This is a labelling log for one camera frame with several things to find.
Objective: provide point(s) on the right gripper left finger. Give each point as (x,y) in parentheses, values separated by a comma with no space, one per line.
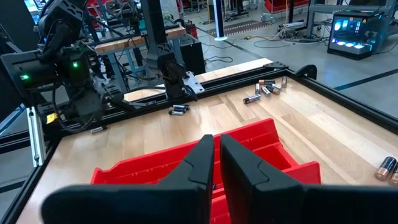
(174,199)

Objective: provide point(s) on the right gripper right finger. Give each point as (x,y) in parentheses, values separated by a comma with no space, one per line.
(280,202)

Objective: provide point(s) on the silver battery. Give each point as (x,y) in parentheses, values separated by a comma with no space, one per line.
(284,81)
(266,91)
(257,89)
(252,99)

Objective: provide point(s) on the dark copper-ended battery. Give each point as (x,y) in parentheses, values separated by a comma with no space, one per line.
(385,168)
(395,177)
(267,82)

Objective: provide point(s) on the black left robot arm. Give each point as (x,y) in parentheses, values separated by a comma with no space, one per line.
(56,28)

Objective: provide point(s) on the wooden workbench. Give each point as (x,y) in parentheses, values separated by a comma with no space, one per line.
(136,40)

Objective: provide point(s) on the black cabinet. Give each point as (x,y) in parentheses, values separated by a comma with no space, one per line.
(192,56)

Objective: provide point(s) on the white pole with base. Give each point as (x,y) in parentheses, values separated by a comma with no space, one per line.
(219,18)

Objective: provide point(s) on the lit computer case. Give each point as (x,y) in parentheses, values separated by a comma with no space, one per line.
(354,34)

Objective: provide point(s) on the stack of red bins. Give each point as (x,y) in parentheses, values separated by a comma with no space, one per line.
(286,5)

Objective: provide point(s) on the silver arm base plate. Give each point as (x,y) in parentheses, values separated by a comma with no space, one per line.
(194,82)

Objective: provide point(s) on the black aluminium table frame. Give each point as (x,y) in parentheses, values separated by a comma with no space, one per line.
(342,100)

